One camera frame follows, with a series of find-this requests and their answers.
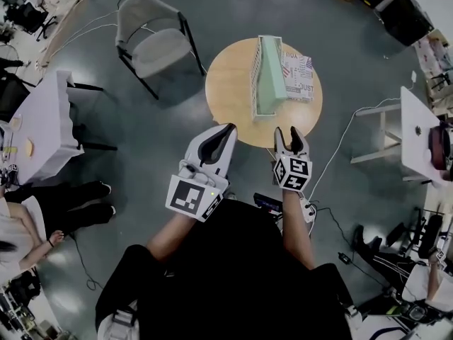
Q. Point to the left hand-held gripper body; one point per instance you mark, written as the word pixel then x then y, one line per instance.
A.
pixel 187 193

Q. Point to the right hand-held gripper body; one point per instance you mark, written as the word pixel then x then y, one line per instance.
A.
pixel 293 172

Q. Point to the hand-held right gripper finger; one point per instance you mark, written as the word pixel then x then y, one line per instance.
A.
pixel 281 142
pixel 299 144

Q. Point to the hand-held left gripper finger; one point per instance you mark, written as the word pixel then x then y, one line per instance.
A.
pixel 224 158
pixel 194 147

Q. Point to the white slotted rack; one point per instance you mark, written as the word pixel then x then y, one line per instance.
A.
pixel 254 83

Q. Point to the light green board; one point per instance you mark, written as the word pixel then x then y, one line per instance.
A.
pixel 270 76

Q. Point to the person's left forearm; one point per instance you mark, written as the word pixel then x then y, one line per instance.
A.
pixel 170 239

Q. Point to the person's right forearm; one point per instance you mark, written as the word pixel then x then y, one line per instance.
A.
pixel 297 232

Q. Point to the black cube box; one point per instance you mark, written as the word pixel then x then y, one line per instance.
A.
pixel 407 18

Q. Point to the person's grey shoe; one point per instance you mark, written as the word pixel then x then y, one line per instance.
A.
pixel 230 195

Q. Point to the black electronic device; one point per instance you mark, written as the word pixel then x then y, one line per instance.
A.
pixel 267 201

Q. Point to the white socket strip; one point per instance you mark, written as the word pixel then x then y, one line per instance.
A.
pixel 308 211

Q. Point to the round wooden table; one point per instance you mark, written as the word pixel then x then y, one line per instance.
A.
pixel 230 90

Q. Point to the person's black shirt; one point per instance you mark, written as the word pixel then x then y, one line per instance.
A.
pixel 226 278

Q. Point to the grey chair with black legs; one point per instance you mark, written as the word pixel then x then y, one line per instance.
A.
pixel 159 48

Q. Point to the white trestle desk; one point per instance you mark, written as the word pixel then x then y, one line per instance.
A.
pixel 414 151

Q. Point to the white power adapter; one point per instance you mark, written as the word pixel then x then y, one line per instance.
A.
pixel 414 76

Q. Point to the dark red round case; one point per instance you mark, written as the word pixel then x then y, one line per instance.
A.
pixel 440 147

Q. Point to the table with white cloth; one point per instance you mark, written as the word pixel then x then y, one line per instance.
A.
pixel 49 119

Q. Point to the tan round coaster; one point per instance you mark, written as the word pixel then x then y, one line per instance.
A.
pixel 29 147

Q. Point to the pale round plate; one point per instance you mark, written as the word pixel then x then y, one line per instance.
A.
pixel 16 122

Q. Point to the yellow strip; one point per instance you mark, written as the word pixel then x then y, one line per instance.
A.
pixel 8 149

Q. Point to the black mesh chair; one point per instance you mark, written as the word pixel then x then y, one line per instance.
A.
pixel 12 96

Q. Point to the black office chair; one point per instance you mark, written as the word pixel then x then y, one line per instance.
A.
pixel 30 18

